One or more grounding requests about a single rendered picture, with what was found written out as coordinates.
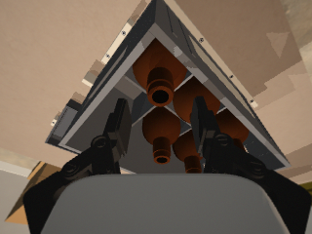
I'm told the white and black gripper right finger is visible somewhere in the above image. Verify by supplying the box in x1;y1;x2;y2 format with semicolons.
190;96;312;234

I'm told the grey rectangular tray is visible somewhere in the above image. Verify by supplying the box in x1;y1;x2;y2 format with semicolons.
45;99;82;155

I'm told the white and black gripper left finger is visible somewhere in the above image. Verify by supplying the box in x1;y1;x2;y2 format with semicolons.
22;98;132;234

